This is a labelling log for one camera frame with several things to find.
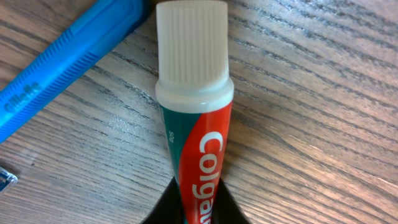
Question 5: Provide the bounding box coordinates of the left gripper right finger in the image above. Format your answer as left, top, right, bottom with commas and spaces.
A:
211, 179, 250, 224

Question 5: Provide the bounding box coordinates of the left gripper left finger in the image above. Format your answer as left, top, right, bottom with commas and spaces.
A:
141, 177, 184, 224

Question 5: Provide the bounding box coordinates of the red green toothpaste tube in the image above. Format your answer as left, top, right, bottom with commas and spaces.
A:
155, 1, 234, 223

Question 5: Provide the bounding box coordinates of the blue disposable razor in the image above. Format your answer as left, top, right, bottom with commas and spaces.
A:
0, 0, 150, 194

